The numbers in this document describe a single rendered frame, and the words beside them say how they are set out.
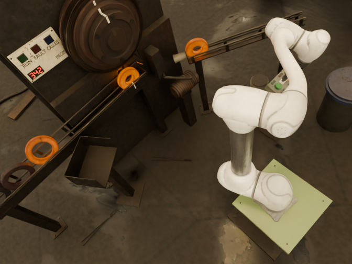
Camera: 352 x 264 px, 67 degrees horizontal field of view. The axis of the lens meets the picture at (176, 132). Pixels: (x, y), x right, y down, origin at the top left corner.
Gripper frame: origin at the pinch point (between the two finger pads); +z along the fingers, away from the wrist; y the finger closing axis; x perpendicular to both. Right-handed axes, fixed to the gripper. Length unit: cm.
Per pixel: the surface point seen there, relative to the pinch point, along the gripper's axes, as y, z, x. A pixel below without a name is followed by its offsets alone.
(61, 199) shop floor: 157, 96, -64
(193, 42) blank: 14, 11, -60
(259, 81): -2.2, 21.2, -11.8
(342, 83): -39, 16, 29
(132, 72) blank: 57, 17, -73
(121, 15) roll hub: 53, -28, -79
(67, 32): 79, -29, -88
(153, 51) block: 37, 14, -75
